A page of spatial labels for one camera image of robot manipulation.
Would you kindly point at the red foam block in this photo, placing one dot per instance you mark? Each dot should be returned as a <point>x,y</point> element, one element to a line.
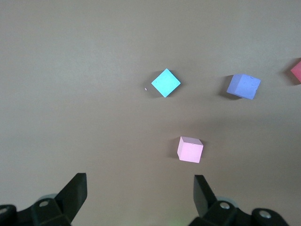
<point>296,71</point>

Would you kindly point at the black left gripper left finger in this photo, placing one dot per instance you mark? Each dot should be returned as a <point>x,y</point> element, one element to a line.
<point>70,197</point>

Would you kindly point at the purple foam block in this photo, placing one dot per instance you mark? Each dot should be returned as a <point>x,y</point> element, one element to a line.
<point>243,87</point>

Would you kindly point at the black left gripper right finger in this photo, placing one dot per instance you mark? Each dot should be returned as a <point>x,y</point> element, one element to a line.
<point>204,200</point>

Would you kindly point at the pink foam block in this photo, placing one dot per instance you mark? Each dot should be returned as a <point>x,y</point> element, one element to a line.
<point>190,150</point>

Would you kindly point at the cyan foam block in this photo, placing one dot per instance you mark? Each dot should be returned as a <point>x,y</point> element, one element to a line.
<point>165,83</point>

